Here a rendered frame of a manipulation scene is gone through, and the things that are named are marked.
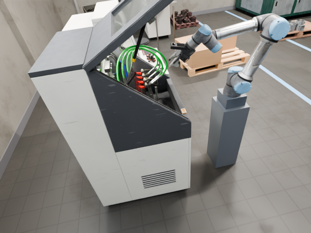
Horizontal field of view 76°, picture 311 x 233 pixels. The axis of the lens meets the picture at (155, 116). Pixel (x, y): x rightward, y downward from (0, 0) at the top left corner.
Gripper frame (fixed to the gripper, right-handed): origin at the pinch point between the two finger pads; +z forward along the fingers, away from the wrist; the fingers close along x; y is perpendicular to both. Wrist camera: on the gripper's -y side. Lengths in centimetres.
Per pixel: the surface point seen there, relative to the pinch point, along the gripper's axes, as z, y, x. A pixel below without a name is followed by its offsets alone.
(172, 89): 23.3, 24.3, 5.5
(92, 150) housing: 60, -22, -54
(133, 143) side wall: 42, 1, -49
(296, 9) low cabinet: -89, 395, 450
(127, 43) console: 23.9, -24.3, 30.6
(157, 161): 51, 30, -51
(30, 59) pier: 256, -111, 180
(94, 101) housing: 24, -39, -43
